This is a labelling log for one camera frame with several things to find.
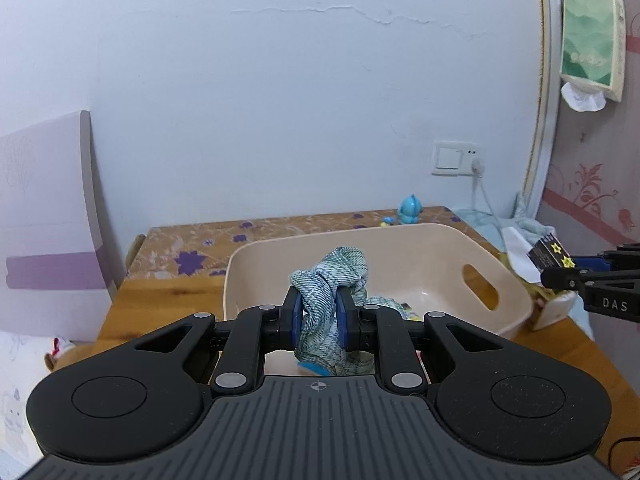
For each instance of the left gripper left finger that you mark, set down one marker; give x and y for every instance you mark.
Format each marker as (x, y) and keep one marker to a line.
(244, 342)

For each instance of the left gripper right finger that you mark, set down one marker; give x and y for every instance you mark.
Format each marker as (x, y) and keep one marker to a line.
(384, 333)

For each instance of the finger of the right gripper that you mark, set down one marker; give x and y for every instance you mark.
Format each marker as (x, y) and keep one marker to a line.
(570, 278)
(603, 261)

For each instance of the black star-labelled box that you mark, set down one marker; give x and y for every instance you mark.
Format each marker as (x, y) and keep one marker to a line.
(552, 260)

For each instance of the green checked cloth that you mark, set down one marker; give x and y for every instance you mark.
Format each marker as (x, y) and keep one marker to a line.
(318, 343)

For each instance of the gold tissue box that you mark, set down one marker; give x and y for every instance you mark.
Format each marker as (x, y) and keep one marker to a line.
(548, 307)

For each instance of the long blue cartoon box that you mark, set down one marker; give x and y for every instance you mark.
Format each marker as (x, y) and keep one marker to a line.
(408, 313)

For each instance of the blue cartoon card pack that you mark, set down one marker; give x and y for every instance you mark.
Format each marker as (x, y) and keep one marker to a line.
(312, 369)

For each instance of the beige plastic storage bin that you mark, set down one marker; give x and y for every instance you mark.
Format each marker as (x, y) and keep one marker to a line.
(428, 266)

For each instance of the light blue blanket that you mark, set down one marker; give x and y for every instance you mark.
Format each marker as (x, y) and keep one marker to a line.
(491, 227)

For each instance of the floral patterned nightstand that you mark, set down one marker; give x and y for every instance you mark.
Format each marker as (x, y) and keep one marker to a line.
(205, 248)

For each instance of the small colourful toy figure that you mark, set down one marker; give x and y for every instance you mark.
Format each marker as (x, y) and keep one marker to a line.
(387, 221)

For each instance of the blue cartoon figurine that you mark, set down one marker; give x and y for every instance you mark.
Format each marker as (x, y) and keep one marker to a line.
(409, 210)

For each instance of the hanging green tissue pack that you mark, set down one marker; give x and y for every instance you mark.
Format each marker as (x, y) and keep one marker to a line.
(593, 53)

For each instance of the purple white board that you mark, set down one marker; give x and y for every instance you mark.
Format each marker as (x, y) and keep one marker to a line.
(55, 278)

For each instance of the white wall switch socket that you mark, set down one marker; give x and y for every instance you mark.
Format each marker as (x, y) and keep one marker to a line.
(454, 158)

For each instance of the cream door frame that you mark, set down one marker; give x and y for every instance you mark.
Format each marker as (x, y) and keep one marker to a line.
(548, 104)

